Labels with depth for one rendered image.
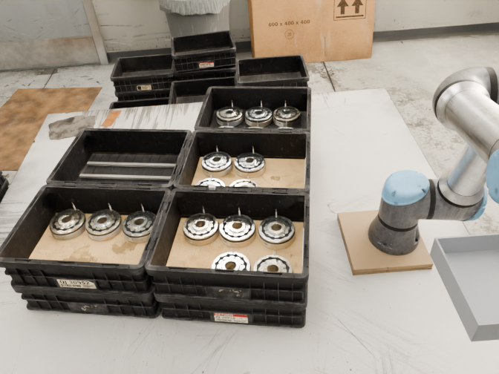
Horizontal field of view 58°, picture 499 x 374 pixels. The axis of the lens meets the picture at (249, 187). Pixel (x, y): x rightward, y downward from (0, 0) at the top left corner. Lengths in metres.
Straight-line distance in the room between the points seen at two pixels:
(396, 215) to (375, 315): 0.28
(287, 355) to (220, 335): 0.18
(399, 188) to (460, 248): 0.33
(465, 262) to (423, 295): 0.39
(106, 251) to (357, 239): 0.75
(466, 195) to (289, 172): 0.54
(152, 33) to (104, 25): 0.41
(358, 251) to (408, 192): 0.25
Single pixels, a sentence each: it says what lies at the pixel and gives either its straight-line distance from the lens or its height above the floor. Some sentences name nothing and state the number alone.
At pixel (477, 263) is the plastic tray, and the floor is 1.05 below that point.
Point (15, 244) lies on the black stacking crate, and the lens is 1.37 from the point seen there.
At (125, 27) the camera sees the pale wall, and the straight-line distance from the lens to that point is 4.29.
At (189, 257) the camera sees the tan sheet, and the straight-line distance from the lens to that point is 1.26.
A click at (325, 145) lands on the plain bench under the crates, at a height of 0.70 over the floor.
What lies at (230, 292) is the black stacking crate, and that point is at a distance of 1.15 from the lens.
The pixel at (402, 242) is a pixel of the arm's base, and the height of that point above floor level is 0.78.
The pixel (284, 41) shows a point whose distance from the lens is 4.00.
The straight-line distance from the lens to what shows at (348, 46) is 4.10.
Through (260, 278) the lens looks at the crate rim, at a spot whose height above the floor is 0.92.
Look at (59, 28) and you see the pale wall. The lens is 4.41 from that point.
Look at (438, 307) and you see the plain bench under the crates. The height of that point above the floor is 0.70.
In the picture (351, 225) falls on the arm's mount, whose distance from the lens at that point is 1.47.
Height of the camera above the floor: 1.78
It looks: 41 degrees down
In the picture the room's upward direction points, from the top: 4 degrees counter-clockwise
